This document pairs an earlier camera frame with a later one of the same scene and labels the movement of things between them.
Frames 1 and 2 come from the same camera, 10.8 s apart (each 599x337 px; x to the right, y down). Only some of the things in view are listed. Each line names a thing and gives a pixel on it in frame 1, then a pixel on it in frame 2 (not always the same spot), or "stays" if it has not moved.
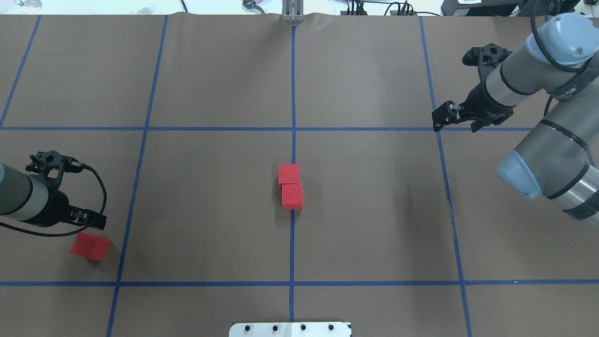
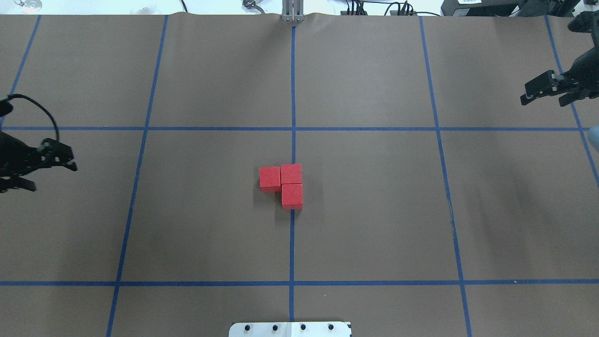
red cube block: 292,196 stays
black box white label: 480,7 stays
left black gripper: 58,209 → 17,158
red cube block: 288,173 stays
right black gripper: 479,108 → 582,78
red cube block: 90,246 → 270,179
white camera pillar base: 290,329 stays
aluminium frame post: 292,10 stays
